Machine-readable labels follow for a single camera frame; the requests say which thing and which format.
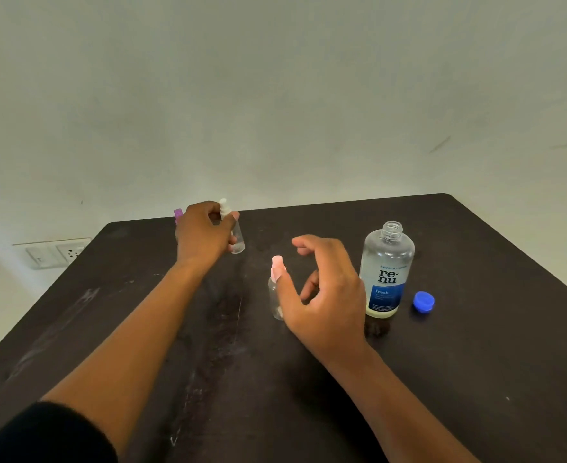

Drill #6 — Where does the person's left hand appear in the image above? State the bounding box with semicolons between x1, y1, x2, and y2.
175;201;240;268

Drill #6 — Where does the black sleeve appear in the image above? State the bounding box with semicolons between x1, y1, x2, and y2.
0;401;119;463

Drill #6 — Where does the person's left forearm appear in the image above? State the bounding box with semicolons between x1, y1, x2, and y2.
41;258;208;458

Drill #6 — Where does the blue bottle cap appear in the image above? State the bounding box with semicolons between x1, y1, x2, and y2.
413;291;436;315

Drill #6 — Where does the white wall switch socket plate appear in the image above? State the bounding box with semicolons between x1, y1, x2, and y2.
25;238;92;270

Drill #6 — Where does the large clear blue-label bottle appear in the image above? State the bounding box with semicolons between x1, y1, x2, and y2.
359;221;416;319

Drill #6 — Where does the person's right hand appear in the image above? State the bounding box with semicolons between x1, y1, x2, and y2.
276;234;368;365

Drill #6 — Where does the small pink-nozzle spray bottle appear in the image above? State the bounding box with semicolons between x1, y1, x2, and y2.
268;255;288;322

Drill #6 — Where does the person's right forearm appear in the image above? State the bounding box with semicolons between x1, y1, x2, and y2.
322;343;482;463

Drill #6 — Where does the small white-nozzle spray bottle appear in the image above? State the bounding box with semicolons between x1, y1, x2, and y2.
219;198;246;255

